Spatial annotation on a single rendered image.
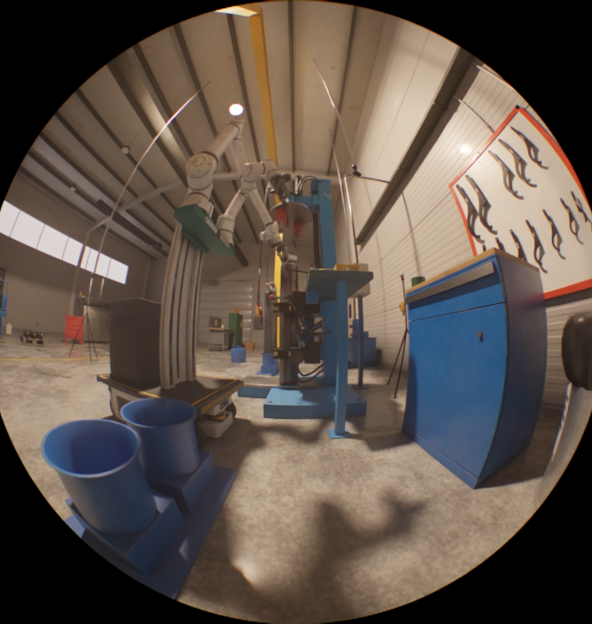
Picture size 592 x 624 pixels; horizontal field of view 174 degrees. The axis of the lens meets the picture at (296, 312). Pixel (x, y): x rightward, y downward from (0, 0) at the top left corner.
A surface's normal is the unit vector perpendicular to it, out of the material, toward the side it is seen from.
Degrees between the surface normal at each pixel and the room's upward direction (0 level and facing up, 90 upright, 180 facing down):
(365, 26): 173
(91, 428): 62
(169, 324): 90
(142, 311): 90
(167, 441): 90
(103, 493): 90
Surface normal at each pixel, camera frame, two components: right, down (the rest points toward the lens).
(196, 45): -0.12, 0.98
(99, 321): 1.00, 0.00
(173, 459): 0.75, -0.08
